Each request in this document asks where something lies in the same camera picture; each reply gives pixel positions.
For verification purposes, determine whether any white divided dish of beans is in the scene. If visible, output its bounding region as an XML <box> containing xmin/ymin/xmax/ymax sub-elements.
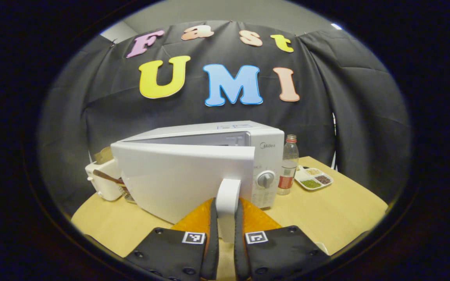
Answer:
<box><xmin>295</xmin><ymin>166</ymin><xmax>334</xmax><ymax>191</ymax></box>

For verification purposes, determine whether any white microwave oven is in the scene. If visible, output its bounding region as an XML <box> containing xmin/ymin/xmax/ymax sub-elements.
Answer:
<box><xmin>111</xmin><ymin>120</ymin><xmax>285</xmax><ymax>244</ymax></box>

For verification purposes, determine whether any black backdrop cloth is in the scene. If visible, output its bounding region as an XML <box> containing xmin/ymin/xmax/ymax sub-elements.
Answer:
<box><xmin>39</xmin><ymin>20</ymin><xmax>411</xmax><ymax>219</ymax></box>

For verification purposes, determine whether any brown toast slice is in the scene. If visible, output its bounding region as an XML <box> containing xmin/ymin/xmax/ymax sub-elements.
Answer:
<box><xmin>94</xmin><ymin>148</ymin><xmax>114</xmax><ymax>165</ymax></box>

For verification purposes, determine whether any brown handled kitchen utensil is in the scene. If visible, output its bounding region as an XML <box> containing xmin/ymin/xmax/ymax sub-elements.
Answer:
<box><xmin>93</xmin><ymin>169</ymin><xmax>136</xmax><ymax>204</ymax></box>

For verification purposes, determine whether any clear bottle with red label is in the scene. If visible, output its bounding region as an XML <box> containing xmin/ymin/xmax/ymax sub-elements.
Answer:
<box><xmin>277</xmin><ymin>134</ymin><xmax>300</xmax><ymax>196</ymax></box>

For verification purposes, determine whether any white toaster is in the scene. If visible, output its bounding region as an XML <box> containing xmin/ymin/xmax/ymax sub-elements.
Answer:
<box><xmin>85</xmin><ymin>158</ymin><xmax>123</xmax><ymax>202</ymax></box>

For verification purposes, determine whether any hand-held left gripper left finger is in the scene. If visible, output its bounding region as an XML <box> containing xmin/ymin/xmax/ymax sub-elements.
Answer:
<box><xmin>123</xmin><ymin>197</ymin><xmax>220</xmax><ymax>281</ymax></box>

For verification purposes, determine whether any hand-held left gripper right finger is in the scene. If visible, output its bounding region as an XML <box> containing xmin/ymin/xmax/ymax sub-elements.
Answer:
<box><xmin>233</xmin><ymin>197</ymin><xmax>332</xmax><ymax>281</ymax></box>

